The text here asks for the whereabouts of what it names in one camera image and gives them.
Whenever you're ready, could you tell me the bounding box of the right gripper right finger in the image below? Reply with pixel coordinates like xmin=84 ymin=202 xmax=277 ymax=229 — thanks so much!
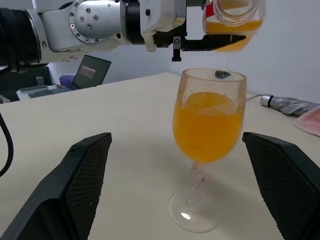
xmin=241 ymin=131 xmax=320 ymax=240

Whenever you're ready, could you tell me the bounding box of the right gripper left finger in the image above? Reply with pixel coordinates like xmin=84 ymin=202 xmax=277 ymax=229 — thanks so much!
xmin=0 ymin=131 xmax=113 ymax=240

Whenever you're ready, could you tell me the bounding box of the orange juice bottle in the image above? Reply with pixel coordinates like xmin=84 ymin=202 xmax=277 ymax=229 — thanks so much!
xmin=201 ymin=0 xmax=267 ymax=53

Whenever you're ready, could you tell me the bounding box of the clear wine glass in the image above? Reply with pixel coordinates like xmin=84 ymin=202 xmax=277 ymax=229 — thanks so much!
xmin=168 ymin=67 xmax=248 ymax=233

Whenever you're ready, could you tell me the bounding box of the pink towel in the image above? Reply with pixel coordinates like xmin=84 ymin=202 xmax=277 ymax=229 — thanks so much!
xmin=294 ymin=105 xmax=320 ymax=137

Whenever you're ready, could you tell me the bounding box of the grey folded umbrella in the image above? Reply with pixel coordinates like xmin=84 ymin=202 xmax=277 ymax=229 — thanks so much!
xmin=246 ymin=93 xmax=317 ymax=117

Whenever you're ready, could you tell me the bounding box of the dark laptop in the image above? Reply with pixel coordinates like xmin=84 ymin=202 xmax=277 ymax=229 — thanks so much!
xmin=57 ymin=54 xmax=112 ymax=91

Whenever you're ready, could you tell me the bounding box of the white grey desktop device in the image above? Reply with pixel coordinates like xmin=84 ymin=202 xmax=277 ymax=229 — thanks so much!
xmin=16 ymin=83 xmax=66 ymax=101

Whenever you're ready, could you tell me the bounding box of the purple box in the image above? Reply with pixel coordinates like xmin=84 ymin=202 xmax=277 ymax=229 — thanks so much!
xmin=59 ymin=73 xmax=76 ymax=87

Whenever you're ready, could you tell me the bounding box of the black bulky object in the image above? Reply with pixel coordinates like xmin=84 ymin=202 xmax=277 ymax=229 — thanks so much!
xmin=0 ymin=65 xmax=51 ymax=101

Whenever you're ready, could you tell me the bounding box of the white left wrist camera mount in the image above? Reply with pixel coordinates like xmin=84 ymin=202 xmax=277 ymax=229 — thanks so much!
xmin=139 ymin=0 xmax=188 ymax=53

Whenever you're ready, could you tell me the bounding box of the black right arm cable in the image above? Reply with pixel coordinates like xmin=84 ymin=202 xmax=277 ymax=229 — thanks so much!
xmin=0 ymin=111 xmax=15 ymax=178

